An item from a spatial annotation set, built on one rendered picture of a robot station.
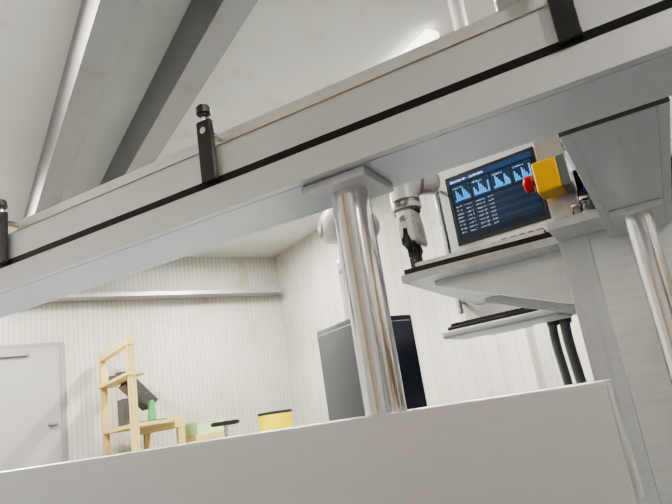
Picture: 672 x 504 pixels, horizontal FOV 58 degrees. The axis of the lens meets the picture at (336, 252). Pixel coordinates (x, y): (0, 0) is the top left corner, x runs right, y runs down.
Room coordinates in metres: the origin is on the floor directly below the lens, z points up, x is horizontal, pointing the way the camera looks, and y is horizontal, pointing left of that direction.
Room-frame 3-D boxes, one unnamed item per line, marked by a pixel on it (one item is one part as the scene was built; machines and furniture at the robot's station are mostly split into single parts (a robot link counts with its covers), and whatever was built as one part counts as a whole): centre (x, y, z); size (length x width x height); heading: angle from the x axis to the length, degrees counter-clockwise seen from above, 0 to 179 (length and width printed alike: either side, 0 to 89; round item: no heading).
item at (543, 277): (1.53, -0.41, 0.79); 0.34 x 0.03 x 0.13; 63
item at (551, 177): (1.29, -0.51, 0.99); 0.08 x 0.07 x 0.07; 63
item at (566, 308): (1.98, -0.63, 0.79); 0.34 x 0.03 x 0.13; 63
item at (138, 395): (8.48, 2.73, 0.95); 1.53 x 1.31 x 1.90; 33
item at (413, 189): (1.64, -0.22, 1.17); 0.09 x 0.08 x 0.13; 107
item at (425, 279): (1.75, -0.53, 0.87); 0.70 x 0.48 x 0.02; 153
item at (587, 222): (1.26, -0.54, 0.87); 0.14 x 0.13 x 0.02; 63
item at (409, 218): (1.64, -0.22, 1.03); 0.10 x 0.07 x 0.11; 153
